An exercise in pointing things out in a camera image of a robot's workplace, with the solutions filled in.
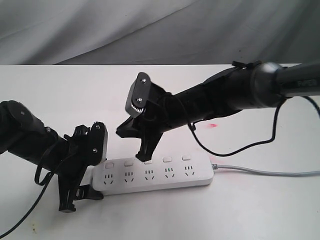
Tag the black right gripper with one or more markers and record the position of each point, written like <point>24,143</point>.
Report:
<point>150,129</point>

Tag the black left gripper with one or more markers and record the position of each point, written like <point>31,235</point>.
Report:
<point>72,171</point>

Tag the white five-outlet power strip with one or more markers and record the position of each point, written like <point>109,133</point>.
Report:
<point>130,175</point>

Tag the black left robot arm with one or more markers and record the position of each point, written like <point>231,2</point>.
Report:
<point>24,135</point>

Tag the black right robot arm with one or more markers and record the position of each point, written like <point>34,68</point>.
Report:
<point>257,85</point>

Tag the grey backdrop cloth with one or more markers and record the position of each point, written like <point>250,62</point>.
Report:
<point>158,32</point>

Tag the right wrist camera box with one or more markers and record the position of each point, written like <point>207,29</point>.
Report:
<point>144,96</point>

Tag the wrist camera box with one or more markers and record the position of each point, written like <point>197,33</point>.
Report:
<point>97,143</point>
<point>144,96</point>

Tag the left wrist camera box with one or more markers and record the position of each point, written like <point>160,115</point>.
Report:
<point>97,143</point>

